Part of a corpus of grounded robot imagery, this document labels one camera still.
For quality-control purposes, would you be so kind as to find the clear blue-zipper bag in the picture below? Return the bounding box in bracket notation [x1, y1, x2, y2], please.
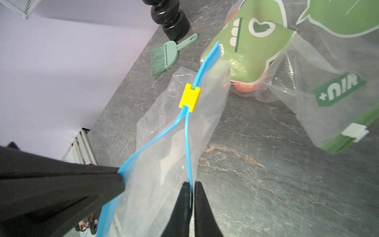
[97, 43, 231, 237]

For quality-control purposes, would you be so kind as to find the white mesh wall basket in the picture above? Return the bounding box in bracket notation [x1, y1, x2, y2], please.
[1, 0, 42, 19]

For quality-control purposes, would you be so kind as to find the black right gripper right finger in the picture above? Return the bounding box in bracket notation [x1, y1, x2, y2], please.
[194, 181, 223, 237]

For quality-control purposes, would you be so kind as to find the black glossy vase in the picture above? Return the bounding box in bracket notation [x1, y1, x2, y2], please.
[142, 0, 190, 42]

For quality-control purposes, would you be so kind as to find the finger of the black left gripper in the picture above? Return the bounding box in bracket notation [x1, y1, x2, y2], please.
[1, 145, 125, 237]

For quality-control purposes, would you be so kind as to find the pink peach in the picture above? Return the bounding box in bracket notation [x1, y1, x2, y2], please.
[232, 82, 262, 93]

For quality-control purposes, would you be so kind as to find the green hand brush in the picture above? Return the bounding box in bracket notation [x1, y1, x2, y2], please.
[150, 34, 198, 78]

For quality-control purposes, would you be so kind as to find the green printed zip-top bag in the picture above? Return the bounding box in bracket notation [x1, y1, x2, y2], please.
[213, 0, 379, 154]

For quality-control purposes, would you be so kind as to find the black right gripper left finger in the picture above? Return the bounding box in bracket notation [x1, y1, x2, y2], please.
[161, 182, 192, 237]

